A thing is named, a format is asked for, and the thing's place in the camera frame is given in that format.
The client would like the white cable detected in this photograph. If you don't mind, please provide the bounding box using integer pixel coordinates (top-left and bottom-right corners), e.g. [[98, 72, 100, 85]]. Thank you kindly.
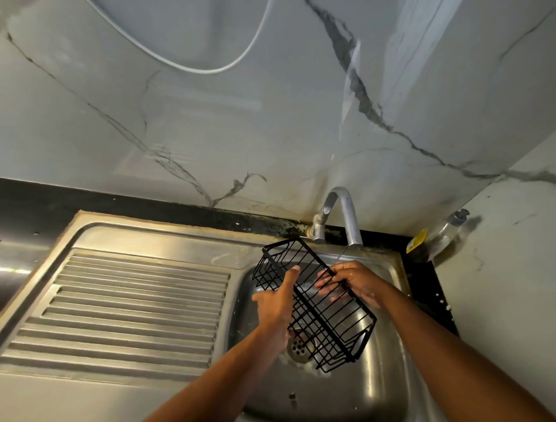
[[85, 0, 274, 74]]

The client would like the clear dish soap bottle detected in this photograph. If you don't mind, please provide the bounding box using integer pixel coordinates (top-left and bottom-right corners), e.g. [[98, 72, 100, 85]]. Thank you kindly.
[[407, 209, 471, 262]]

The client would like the silver faucet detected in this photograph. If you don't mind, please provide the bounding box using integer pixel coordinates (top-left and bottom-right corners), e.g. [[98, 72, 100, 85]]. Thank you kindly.
[[307, 187, 364, 248]]

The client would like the person's right forearm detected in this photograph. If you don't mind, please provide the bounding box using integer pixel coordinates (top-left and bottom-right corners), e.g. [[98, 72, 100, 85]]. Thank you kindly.
[[371, 283, 556, 422]]

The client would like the person's right hand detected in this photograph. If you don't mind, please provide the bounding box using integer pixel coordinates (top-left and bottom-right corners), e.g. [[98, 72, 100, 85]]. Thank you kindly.
[[315, 261, 387, 309]]

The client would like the stainless steel sink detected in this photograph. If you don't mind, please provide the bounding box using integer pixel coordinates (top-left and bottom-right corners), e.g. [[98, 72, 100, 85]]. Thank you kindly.
[[0, 210, 448, 422]]

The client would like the person's left hand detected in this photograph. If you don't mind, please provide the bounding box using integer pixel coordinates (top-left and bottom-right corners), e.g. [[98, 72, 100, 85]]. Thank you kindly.
[[252, 266, 301, 337]]

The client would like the person's left forearm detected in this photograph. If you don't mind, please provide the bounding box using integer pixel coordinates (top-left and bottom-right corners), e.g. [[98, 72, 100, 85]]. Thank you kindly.
[[143, 324, 291, 422]]

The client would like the black wire basket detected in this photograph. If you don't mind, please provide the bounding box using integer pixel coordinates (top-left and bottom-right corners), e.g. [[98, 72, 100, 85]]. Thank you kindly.
[[252, 237, 378, 374]]

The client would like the round sink drain strainer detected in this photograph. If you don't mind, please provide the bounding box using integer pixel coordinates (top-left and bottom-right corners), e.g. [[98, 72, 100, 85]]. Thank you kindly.
[[287, 329, 317, 363]]

